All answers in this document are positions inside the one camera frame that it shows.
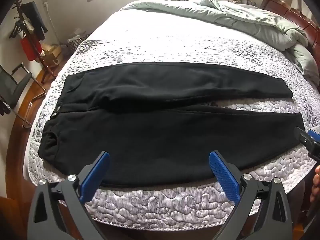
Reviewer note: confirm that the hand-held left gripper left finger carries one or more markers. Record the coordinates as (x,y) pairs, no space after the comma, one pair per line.
(96,173)

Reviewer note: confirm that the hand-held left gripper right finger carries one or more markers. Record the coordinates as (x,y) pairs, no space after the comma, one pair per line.
(223,175)

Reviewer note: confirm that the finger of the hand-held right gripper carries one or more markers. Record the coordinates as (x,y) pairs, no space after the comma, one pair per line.
(303,138)
(315,134)

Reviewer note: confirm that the black pants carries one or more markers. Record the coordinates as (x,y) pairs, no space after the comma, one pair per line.
(150,142)

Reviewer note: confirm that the person's right hand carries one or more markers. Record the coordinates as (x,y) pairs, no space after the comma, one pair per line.
(316,185)

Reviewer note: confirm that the dark cloth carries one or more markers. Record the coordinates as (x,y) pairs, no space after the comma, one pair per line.
(3,106)

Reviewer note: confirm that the black mesh office chair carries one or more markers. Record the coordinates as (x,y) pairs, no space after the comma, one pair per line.
(15,85)

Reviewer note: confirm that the wooden coat rack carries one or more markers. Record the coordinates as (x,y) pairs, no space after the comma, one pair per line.
(45,62)

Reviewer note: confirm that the dark wooden headboard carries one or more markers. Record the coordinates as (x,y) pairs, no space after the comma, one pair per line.
(287,12)

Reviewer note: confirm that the cardboard box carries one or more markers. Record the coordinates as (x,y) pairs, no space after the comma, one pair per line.
(51,53)

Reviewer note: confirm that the dark woven basket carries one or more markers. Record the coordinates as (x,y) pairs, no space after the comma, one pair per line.
(75,45)

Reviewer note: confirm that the bed with grey quilted cover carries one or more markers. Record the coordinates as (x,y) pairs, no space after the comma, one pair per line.
(175,47)

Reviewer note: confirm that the red bag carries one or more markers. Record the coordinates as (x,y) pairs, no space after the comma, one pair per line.
(30,48)

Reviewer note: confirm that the pale green duvet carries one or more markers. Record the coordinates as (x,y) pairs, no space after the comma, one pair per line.
(225,17)

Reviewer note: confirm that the black clothes hangers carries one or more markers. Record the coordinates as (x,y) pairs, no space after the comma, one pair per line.
(17,28)

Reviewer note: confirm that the black coat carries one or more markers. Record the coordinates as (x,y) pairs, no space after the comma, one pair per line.
(35,17)

